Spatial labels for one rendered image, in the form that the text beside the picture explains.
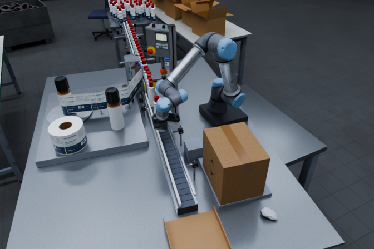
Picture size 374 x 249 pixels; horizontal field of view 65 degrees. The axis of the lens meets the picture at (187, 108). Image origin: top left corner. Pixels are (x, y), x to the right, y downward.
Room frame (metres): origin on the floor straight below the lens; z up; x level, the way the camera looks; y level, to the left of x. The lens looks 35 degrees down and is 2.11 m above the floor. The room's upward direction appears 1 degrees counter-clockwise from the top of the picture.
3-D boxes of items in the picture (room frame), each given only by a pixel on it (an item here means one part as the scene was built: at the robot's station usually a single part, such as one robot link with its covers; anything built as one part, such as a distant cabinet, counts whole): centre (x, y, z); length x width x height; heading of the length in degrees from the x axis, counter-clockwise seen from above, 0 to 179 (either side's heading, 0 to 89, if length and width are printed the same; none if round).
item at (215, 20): (3.59, -0.28, 0.97); 0.51 x 0.42 x 0.37; 121
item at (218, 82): (1.78, -0.24, 1.05); 0.13 x 0.12 x 0.14; 36
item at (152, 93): (1.83, 0.25, 0.98); 0.05 x 0.05 x 0.20
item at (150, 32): (1.85, 0.16, 1.38); 0.17 x 0.10 x 0.19; 70
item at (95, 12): (5.64, 1.58, 0.48); 0.56 x 0.53 x 0.96; 111
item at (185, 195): (1.72, 0.22, 0.86); 1.65 x 0.08 x 0.04; 15
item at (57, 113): (1.73, 0.84, 0.89); 0.31 x 0.31 x 0.01
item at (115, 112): (1.57, 0.47, 1.03); 0.09 x 0.09 x 0.30
